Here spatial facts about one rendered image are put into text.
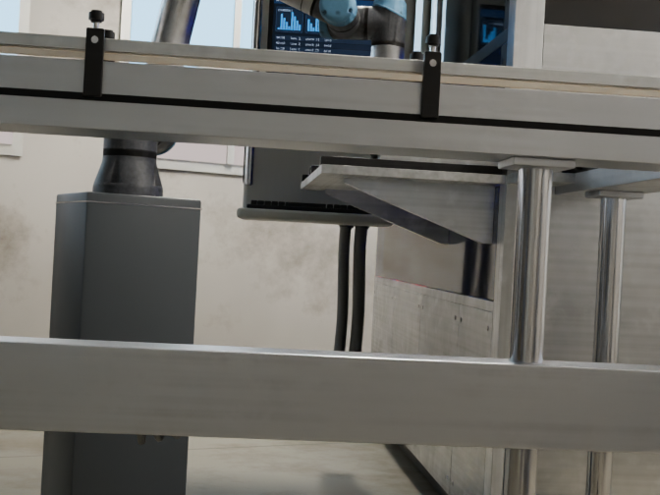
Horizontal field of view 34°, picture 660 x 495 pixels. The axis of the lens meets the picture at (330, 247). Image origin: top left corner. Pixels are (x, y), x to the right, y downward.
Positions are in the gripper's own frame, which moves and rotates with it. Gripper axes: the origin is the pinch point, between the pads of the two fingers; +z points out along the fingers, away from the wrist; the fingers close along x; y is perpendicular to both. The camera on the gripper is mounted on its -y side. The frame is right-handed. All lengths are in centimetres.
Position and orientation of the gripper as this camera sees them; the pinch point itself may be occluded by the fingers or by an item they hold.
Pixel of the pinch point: (371, 155)
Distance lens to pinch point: 246.2
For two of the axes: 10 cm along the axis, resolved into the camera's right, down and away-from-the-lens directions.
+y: 9.9, 0.6, 0.9
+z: -0.6, 10.0, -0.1
